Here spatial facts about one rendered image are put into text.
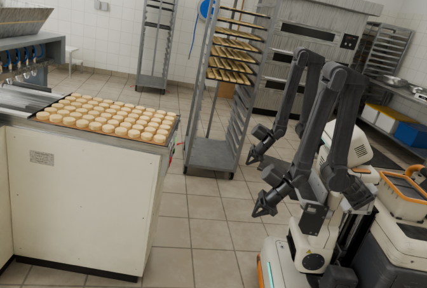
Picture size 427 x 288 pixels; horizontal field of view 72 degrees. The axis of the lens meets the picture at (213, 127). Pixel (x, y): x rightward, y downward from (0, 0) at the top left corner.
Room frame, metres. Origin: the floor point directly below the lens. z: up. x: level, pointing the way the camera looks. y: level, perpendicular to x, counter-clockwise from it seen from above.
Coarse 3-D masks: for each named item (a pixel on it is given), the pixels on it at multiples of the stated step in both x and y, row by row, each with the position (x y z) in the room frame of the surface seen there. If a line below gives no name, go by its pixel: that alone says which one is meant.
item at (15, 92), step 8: (0, 88) 1.42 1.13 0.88; (8, 88) 1.42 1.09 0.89; (16, 88) 1.42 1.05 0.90; (24, 88) 1.44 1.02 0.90; (8, 96) 1.42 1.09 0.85; (16, 96) 1.42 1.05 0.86; (24, 96) 1.43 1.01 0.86; (32, 96) 1.43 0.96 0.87; (40, 96) 1.43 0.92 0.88; (48, 96) 1.43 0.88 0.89; (56, 96) 1.43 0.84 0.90; (64, 96) 1.46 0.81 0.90; (176, 128) 1.46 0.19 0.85
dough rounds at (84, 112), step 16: (80, 96) 1.46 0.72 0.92; (48, 112) 1.19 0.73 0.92; (64, 112) 1.21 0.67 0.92; (80, 112) 1.26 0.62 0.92; (96, 112) 1.29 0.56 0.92; (112, 112) 1.33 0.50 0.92; (128, 112) 1.40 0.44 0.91; (144, 112) 1.42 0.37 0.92; (160, 112) 1.47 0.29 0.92; (80, 128) 1.13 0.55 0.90; (96, 128) 1.14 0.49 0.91; (112, 128) 1.16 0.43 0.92; (128, 128) 1.21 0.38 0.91; (144, 128) 1.27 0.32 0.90; (160, 128) 1.28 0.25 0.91; (160, 144) 1.14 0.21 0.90
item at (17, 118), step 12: (0, 108) 1.16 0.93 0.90; (0, 120) 1.14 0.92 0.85; (12, 120) 1.14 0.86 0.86; (24, 120) 1.14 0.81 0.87; (60, 132) 1.15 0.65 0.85; (72, 132) 1.15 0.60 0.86; (84, 132) 1.16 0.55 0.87; (120, 144) 1.16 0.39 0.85; (132, 144) 1.17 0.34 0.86; (144, 144) 1.17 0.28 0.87
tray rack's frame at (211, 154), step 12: (204, 36) 2.96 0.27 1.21; (228, 36) 3.02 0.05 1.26; (204, 48) 2.96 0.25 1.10; (216, 96) 3.02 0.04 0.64; (192, 108) 2.96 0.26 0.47; (204, 144) 2.84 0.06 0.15; (216, 144) 2.90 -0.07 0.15; (204, 156) 2.57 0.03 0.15; (216, 156) 2.62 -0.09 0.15; (228, 156) 2.68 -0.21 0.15; (204, 168) 2.39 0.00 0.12; (216, 168) 2.41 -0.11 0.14; (228, 168) 2.43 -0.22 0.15
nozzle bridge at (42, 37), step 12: (24, 36) 1.40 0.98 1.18; (36, 36) 1.46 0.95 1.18; (48, 36) 1.52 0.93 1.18; (60, 36) 1.60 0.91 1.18; (0, 48) 1.13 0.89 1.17; (12, 48) 1.21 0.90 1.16; (24, 48) 1.42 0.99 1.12; (36, 48) 1.52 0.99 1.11; (48, 48) 1.61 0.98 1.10; (60, 48) 1.61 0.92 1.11; (12, 60) 1.32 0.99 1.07; (36, 60) 1.49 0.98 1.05; (48, 60) 1.54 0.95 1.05; (60, 60) 1.61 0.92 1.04; (0, 72) 1.20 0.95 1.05; (12, 72) 1.25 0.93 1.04; (24, 72) 1.33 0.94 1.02; (36, 84) 1.61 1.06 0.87
